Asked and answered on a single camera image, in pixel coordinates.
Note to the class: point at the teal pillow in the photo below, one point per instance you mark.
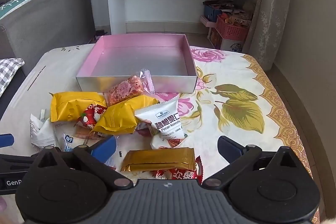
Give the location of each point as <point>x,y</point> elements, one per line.
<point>18,2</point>

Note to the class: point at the red snack packet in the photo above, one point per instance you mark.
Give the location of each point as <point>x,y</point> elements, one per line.
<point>90,116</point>
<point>181,174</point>

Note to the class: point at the dark seat cushion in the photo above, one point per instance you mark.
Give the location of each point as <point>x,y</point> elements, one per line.
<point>11,106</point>

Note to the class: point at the blue storage box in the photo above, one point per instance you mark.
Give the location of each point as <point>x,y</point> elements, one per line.
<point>212,14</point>

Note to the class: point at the grey sofa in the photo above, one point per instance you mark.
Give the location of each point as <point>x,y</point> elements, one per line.
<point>52,19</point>

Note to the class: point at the printed carton box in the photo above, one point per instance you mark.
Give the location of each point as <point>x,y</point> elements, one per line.
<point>225,43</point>

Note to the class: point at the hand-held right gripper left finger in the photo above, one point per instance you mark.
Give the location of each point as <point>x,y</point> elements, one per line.
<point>103,149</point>

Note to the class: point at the large pink basket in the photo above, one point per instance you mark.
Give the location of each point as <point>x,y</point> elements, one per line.
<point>232,28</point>

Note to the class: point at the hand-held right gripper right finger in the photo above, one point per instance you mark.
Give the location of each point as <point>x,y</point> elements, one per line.
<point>229,148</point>

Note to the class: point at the pink cardboard box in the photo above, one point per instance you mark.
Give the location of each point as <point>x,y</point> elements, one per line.
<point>136,61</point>

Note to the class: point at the checkered cushion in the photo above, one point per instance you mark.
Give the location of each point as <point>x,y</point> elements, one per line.
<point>9,74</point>

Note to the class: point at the gold snack packet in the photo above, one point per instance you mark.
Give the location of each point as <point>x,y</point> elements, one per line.
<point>157,158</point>

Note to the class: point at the lace curtain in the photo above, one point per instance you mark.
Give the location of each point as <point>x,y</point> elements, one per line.
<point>273,8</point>

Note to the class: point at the white nut snack packet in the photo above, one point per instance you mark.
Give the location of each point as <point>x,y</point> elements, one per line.
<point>165,121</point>

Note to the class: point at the small yellow snack packet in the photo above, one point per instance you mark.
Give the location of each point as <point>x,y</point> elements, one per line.
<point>118,119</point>

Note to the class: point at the white blue label snack packet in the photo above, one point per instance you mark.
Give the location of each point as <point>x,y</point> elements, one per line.
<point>67,141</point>

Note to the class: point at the large yellow snack packet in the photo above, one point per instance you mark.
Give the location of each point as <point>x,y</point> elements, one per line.
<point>73,106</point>

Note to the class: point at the pink nougat snack packet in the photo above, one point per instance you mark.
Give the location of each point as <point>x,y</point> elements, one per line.
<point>123,88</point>

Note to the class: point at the white triangular snack packet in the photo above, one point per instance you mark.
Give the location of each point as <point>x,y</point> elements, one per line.
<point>42,132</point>

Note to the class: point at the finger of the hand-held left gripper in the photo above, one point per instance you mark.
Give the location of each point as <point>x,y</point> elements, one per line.
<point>5,140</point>

